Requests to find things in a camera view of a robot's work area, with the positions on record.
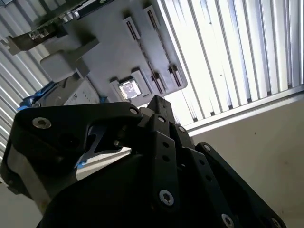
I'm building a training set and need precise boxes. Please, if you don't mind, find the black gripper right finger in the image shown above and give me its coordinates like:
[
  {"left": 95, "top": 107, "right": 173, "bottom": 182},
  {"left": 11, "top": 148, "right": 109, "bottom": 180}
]
[{"left": 163, "top": 96, "right": 288, "bottom": 228}]

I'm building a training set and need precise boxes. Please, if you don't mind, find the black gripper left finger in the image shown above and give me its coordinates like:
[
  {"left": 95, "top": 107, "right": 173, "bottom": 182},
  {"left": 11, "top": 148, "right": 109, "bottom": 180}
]
[{"left": 0, "top": 95, "right": 181, "bottom": 215}]

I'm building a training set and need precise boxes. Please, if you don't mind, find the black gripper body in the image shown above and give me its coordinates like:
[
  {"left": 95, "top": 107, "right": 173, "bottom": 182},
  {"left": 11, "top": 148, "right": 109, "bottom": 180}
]
[{"left": 41, "top": 152, "right": 216, "bottom": 228}]

